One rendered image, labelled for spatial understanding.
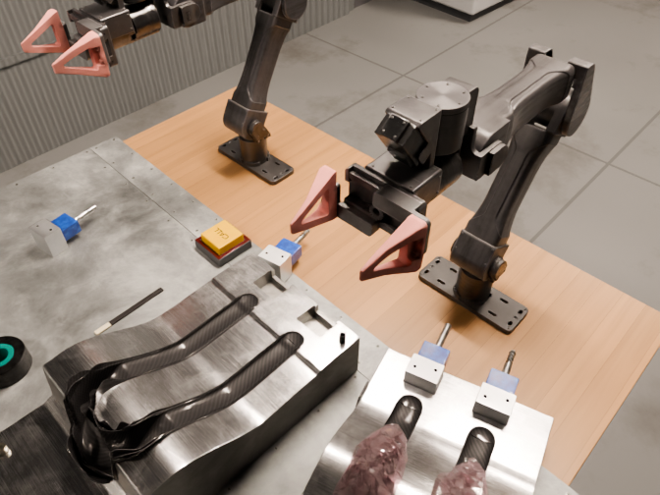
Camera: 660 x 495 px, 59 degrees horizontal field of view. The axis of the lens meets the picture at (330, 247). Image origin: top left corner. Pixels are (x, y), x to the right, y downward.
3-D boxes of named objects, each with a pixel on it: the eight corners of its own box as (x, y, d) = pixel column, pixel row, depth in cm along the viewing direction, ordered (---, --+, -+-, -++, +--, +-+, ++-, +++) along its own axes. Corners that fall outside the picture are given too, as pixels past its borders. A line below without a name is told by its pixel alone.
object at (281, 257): (299, 235, 118) (298, 215, 114) (319, 244, 116) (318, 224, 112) (259, 275, 110) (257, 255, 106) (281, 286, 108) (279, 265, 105)
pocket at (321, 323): (317, 316, 96) (316, 302, 94) (340, 335, 94) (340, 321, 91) (297, 332, 94) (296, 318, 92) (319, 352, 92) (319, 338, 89)
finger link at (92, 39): (52, 52, 82) (111, 29, 86) (28, 36, 85) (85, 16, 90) (68, 94, 87) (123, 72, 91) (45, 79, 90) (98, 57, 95)
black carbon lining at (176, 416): (247, 296, 98) (242, 257, 91) (314, 353, 89) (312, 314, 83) (52, 432, 80) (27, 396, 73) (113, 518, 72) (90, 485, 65)
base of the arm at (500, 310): (519, 306, 95) (540, 283, 98) (420, 247, 105) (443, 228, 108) (508, 336, 100) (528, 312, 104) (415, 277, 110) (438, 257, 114)
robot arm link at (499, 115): (490, 144, 66) (608, 51, 81) (426, 115, 70) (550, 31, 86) (472, 224, 74) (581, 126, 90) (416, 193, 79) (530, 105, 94)
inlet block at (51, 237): (90, 211, 123) (83, 192, 119) (106, 221, 121) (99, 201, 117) (37, 247, 116) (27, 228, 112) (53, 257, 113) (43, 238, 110)
